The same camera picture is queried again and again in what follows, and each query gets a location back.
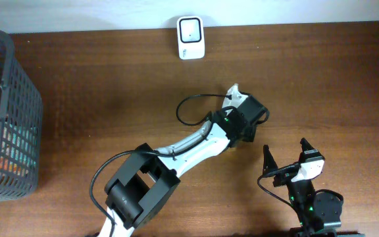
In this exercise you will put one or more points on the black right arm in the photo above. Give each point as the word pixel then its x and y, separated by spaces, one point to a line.
pixel 318 211

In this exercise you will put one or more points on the grey plastic mesh basket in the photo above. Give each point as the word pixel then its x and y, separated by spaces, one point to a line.
pixel 21 113

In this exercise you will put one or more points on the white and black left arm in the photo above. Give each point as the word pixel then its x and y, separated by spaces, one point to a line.
pixel 142 185

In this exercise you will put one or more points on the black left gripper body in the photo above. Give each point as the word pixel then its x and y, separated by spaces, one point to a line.
pixel 250 126

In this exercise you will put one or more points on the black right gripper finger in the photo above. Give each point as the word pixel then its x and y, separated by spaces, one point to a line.
pixel 306 146
pixel 269 164

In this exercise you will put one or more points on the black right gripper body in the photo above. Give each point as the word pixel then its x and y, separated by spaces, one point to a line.
pixel 283 177

